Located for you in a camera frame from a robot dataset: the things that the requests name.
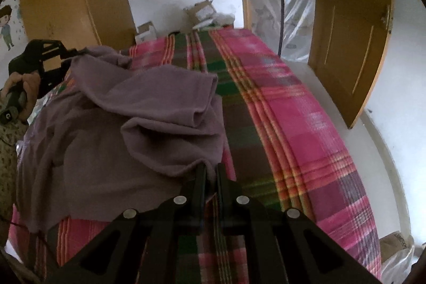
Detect purple fleece sweater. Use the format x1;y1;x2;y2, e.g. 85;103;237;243
16;46;225;232

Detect patterned left sleeve forearm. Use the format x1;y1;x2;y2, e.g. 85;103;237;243
0;119;28;247

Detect person left hand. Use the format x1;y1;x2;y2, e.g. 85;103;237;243
1;71;40;122

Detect red green plaid blanket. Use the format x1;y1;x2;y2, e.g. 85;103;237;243
9;30;381;277

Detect white cardboard box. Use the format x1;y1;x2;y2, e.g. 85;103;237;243
135;21;157;45

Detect brown cardboard box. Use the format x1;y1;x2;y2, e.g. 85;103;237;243
184;0;217;26

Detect wooden door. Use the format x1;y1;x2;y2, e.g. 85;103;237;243
308;0;394;128

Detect cartoon couple wall sticker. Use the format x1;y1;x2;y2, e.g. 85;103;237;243
0;5;14;50

